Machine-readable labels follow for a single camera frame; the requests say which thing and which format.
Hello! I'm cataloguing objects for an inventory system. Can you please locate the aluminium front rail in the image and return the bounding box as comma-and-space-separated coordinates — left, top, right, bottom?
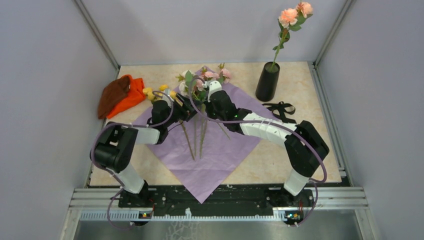
69, 187, 369, 222

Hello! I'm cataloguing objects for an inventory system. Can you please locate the brown cloth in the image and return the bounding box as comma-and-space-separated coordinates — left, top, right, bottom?
96, 75, 131, 119

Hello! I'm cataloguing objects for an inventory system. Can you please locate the black ribbon with gold lettering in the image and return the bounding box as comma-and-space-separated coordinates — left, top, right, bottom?
262, 101, 297, 124

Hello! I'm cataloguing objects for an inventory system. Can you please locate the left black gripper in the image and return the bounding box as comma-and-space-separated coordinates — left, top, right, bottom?
163, 92, 203, 128

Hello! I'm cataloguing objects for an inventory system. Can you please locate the peach flower stem in vase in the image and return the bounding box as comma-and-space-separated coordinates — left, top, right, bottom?
267, 0, 314, 73

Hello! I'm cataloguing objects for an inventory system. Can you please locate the orange cloth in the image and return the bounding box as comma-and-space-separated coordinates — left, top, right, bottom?
106, 74, 146, 119

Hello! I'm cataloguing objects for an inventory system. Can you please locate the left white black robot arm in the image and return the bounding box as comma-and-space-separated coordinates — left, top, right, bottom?
89, 93, 201, 207

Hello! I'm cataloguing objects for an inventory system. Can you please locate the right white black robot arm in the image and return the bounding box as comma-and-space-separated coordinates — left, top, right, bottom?
206, 90, 329, 206

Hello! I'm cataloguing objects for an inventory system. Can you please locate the pink and white flower bunch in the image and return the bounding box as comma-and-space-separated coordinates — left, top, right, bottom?
176, 63, 232, 160

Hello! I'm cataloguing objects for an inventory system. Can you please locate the right aluminium frame post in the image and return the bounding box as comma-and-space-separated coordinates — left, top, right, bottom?
313, 0, 357, 70

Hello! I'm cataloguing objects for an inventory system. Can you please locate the purple wrapping paper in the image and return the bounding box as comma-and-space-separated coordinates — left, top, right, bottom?
133, 67, 273, 205

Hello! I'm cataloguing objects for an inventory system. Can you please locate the aluminium corner frame post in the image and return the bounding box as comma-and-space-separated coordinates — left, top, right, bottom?
72, 0, 121, 71

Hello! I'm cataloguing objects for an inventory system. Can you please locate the black vase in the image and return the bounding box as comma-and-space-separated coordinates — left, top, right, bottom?
255, 62, 280, 102

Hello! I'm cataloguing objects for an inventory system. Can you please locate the yellow rose bunch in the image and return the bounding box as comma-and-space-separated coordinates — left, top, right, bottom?
141, 84, 170, 104

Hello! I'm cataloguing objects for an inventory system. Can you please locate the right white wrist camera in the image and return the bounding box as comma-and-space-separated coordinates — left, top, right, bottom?
204, 80, 222, 102

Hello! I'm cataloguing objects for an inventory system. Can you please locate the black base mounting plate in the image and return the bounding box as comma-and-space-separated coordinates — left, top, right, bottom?
117, 183, 314, 208

